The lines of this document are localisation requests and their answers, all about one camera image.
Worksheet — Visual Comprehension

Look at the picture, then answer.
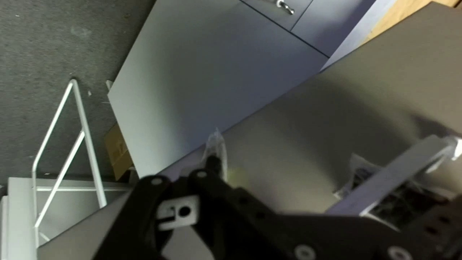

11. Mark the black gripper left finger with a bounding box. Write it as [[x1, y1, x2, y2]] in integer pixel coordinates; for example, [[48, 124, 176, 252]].
[[92, 155, 294, 260]]

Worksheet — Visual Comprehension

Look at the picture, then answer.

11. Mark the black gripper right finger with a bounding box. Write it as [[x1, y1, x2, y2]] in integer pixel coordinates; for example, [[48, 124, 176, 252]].
[[287, 191, 462, 260]]

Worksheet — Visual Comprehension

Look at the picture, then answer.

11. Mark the beige right filing cabinet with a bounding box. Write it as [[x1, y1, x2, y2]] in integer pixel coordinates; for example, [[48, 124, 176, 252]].
[[105, 0, 462, 178]]

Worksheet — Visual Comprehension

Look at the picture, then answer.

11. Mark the white metal frame stand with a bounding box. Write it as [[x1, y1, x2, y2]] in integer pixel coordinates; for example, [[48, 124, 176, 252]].
[[30, 77, 110, 249]]

